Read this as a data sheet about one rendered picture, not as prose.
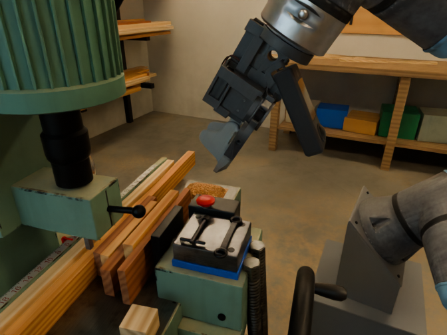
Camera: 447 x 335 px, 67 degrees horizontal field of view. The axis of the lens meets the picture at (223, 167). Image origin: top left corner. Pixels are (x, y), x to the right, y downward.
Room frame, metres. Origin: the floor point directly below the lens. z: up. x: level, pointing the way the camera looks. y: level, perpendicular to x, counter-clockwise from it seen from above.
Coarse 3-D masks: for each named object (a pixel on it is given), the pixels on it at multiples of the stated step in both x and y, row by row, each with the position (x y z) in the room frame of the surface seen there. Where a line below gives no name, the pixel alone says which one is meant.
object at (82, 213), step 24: (48, 168) 0.48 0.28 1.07; (24, 192) 0.42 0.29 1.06; (48, 192) 0.40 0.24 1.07; (72, 192) 0.40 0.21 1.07; (96, 192) 0.40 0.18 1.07; (24, 216) 0.42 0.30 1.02; (48, 216) 0.41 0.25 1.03; (72, 216) 0.39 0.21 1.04; (96, 216) 0.39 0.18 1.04; (120, 216) 0.44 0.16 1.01; (96, 240) 0.38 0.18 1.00
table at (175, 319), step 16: (240, 192) 0.71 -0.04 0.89; (96, 288) 0.39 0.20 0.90; (144, 288) 0.39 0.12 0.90; (80, 304) 0.36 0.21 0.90; (96, 304) 0.36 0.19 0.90; (112, 304) 0.36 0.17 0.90; (144, 304) 0.36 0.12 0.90; (160, 304) 0.36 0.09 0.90; (176, 304) 0.36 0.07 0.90; (64, 320) 0.33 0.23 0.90; (80, 320) 0.33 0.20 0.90; (96, 320) 0.33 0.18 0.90; (112, 320) 0.33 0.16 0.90; (160, 320) 0.33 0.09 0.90; (176, 320) 0.35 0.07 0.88; (192, 320) 0.36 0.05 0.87
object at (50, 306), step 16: (192, 160) 0.83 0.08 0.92; (176, 176) 0.73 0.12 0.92; (160, 192) 0.65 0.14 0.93; (80, 272) 0.39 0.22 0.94; (96, 272) 0.42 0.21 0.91; (64, 288) 0.36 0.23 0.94; (80, 288) 0.38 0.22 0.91; (48, 304) 0.33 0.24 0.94; (64, 304) 0.35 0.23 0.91; (32, 320) 0.30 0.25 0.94; (48, 320) 0.32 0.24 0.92
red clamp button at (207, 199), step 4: (200, 196) 0.47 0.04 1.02; (204, 196) 0.47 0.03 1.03; (208, 196) 0.47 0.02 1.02; (212, 196) 0.47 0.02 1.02; (196, 200) 0.46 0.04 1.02; (200, 200) 0.46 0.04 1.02; (204, 200) 0.46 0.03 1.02; (208, 200) 0.46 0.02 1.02; (212, 200) 0.46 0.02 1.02; (200, 204) 0.45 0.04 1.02; (204, 204) 0.45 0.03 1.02; (208, 204) 0.45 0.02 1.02; (212, 204) 0.45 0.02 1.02
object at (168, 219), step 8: (176, 208) 0.48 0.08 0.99; (168, 216) 0.45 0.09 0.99; (176, 216) 0.46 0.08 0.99; (160, 224) 0.43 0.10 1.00; (168, 224) 0.43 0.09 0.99; (176, 224) 0.46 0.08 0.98; (160, 232) 0.41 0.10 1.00; (168, 232) 0.43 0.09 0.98; (176, 232) 0.45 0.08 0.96; (152, 240) 0.40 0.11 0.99; (160, 240) 0.40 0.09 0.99; (168, 240) 0.43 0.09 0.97; (152, 248) 0.40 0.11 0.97; (160, 248) 0.40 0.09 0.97; (160, 256) 0.40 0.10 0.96
